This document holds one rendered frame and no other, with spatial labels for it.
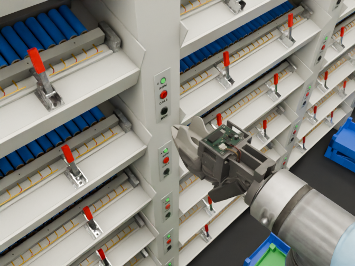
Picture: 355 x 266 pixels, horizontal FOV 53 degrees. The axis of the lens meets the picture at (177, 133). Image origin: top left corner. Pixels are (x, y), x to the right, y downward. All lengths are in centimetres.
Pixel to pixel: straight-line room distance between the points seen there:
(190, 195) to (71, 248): 44
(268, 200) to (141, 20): 34
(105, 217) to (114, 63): 41
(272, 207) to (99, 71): 35
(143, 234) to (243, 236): 74
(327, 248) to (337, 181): 154
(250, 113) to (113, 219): 53
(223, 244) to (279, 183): 118
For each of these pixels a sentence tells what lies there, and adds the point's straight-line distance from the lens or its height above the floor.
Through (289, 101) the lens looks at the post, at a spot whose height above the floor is 63.
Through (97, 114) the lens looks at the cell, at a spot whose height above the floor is 100.
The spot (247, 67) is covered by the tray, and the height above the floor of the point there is 95.
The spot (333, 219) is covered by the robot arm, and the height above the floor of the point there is 109.
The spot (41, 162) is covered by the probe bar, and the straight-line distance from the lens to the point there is 72.
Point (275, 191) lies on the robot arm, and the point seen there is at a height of 109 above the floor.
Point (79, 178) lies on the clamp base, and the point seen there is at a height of 95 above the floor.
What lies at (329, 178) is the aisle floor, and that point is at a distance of 205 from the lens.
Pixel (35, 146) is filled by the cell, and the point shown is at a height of 101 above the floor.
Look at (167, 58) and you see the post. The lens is 67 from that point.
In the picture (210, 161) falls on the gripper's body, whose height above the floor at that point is 106.
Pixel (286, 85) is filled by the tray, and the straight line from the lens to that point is 128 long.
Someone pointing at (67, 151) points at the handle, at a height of 103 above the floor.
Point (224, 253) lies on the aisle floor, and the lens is 169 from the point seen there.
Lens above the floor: 152
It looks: 46 degrees down
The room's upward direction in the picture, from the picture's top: straight up
